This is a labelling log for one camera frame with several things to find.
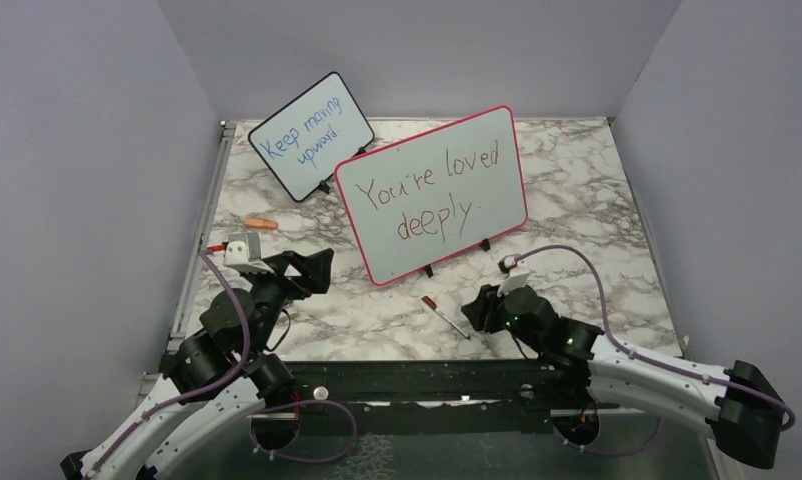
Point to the white whiteboard marker pen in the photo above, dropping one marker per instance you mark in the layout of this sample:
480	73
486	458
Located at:
432	305

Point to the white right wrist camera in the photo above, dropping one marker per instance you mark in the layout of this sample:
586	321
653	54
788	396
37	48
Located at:
516	274

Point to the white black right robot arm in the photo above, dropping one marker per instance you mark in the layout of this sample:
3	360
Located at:
736	407

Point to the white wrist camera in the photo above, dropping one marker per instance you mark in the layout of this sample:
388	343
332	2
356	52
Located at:
516	274
242	253

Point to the orange small eraser piece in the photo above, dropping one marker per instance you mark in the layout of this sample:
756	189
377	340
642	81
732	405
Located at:
257	223

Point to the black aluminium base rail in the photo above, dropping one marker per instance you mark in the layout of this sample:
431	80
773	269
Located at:
414	397

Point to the pink framed whiteboard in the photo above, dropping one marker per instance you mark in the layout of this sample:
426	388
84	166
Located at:
418	201

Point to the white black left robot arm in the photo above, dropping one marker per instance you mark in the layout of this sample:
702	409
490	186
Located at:
231	345

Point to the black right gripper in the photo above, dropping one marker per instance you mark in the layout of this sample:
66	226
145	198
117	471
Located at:
486	304

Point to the black framed written whiteboard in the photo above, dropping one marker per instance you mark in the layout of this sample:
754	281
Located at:
304	141

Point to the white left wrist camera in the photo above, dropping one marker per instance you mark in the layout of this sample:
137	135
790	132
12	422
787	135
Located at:
242	253

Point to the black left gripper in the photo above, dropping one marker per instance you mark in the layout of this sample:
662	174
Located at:
315	270

